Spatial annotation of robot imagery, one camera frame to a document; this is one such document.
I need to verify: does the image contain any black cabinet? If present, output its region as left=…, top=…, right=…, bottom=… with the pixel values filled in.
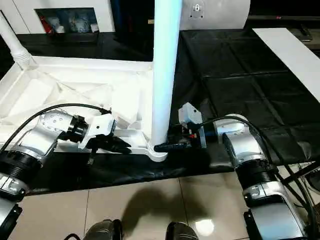
left=109, top=0, right=156, bottom=62

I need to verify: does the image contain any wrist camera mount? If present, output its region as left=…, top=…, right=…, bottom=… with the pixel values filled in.
left=79, top=113, right=117, bottom=151
left=177, top=102, right=207, bottom=148

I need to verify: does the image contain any white plastic table top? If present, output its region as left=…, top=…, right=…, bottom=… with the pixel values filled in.
left=0, top=56, right=169, bottom=163

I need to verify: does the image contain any white flat board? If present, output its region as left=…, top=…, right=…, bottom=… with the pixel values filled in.
left=251, top=27, right=320, bottom=105

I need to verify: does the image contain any blue white porcelain jar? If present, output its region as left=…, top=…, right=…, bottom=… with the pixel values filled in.
left=69, top=13, right=91, bottom=33

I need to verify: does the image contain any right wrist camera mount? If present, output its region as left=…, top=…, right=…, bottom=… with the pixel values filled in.
left=177, top=102, right=207, bottom=148

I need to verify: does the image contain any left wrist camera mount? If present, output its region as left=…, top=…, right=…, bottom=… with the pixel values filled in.
left=79, top=113, right=117, bottom=151

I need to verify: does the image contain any red bottle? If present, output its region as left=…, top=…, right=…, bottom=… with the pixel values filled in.
left=39, top=16, right=50, bottom=34

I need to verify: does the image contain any white glass-door cabinet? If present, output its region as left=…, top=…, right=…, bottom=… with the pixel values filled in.
left=0, top=0, right=116, bottom=35

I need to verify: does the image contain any black flat monitor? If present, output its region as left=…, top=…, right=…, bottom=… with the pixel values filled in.
left=247, top=0, right=320, bottom=21

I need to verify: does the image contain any black stand leg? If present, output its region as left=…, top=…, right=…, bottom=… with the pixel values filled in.
left=282, top=159, right=320, bottom=187

